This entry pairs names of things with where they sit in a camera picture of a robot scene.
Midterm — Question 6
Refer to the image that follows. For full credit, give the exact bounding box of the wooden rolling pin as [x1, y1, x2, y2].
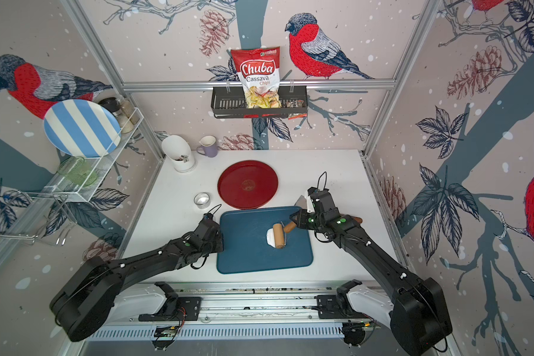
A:
[272, 222, 297, 249]

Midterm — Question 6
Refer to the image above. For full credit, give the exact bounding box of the teal plastic tray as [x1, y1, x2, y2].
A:
[217, 206, 314, 274]

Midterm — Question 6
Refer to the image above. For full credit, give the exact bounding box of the white dough piece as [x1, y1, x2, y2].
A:
[266, 228, 276, 249]

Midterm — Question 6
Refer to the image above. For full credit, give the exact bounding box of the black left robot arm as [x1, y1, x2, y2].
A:
[50, 213, 223, 342]

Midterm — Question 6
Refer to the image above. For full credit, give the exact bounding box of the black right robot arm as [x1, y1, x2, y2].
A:
[290, 187, 452, 355]

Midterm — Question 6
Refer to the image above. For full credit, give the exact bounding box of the small round metal cutter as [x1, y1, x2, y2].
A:
[194, 192, 211, 209]

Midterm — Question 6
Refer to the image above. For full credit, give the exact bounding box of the round red tray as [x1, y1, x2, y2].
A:
[217, 160, 279, 210]

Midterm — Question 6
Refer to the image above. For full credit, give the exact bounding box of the purple mug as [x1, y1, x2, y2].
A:
[196, 135, 218, 158]

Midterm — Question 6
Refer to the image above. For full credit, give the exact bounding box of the white cutlery holder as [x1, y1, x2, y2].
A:
[161, 135, 197, 173]

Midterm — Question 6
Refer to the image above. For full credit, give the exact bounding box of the green glass cup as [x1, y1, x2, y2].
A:
[57, 157, 98, 187]

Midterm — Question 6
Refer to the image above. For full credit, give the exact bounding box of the dark lid spice jar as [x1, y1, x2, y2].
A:
[98, 97, 123, 117]

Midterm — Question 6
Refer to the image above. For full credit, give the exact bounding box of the red cassava chips bag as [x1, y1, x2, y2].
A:
[231, 47, 282, 109]

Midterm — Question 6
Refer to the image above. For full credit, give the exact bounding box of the blue white striped plate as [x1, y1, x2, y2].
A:
[44, 99, 121, 158]

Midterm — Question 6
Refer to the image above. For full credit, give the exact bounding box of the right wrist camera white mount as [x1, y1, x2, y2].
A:
[306, 187, 325, 213]

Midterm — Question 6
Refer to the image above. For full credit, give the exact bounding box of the metal spatula wooden handle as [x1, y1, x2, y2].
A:
[295, 195, 363, 224]

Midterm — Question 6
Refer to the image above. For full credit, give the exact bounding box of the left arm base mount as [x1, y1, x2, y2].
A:
[138, 282, 203, 322]

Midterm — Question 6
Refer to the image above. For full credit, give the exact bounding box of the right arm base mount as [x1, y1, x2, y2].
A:
[312, 280, 370, 320]

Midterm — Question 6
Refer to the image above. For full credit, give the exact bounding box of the black wire wall basket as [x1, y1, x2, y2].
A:
[211, 86, 308, 119]

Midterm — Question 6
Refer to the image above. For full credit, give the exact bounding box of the white wire wall shelf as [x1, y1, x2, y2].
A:
[0, 108, 144, 246]

